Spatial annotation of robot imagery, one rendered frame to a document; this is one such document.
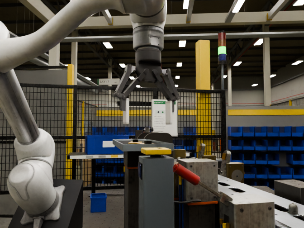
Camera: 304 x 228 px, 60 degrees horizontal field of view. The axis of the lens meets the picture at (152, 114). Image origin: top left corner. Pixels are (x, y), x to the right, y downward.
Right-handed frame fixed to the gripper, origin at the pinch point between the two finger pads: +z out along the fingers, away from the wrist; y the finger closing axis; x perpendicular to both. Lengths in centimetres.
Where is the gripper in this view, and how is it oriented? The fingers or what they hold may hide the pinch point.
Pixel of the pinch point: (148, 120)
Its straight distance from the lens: 75.7
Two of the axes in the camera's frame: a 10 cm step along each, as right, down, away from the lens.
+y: 9.0, 0.3, 4.4
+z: 0.0, 10.0, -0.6
